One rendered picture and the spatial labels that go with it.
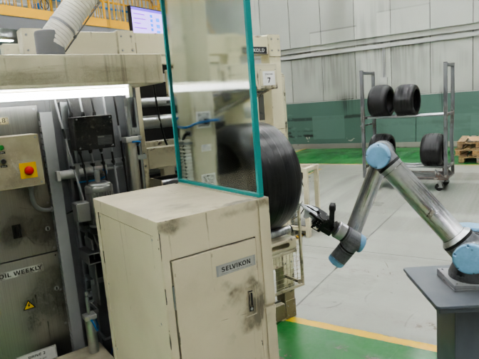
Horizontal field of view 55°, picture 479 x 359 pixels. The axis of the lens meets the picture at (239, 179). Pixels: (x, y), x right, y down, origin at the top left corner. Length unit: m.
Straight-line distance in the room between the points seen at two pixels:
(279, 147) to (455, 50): 11.32
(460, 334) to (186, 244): 1.63
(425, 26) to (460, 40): 0.92
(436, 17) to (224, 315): 12.43
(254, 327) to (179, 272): 0.36
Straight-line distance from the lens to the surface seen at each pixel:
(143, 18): 6.43
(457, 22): 13.40
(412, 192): 2.27
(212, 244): 1.40
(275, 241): 2.37
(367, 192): 2.46
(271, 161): 2.16
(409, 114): 7.76
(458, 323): 2.56
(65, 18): 2.25
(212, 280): 1.43
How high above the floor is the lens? 1.58
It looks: 9 degrees down
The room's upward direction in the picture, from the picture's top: 4 degrees counter-clockwise
